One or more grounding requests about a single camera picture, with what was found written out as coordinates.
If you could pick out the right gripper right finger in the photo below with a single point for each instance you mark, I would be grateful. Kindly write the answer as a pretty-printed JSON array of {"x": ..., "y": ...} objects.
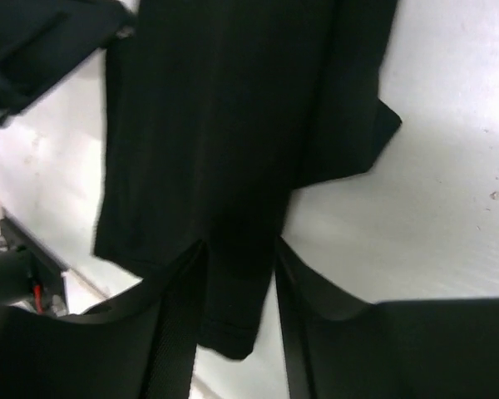
[{"x": 338, "y": 346}]

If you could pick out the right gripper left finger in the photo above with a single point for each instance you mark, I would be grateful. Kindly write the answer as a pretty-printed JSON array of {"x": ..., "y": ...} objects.
[{"x": 138, "y": 344}]

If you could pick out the black tank top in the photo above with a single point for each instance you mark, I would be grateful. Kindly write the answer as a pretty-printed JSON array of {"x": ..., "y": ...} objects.
[{"x": 216, "y": 112}]

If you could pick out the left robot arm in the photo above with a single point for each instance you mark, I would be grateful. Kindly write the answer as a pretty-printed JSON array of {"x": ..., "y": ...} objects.
[{"x": 41, "y": 42}]

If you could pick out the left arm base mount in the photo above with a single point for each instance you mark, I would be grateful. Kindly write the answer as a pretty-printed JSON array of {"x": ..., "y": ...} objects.
[{"x": 29, "y": 272}]

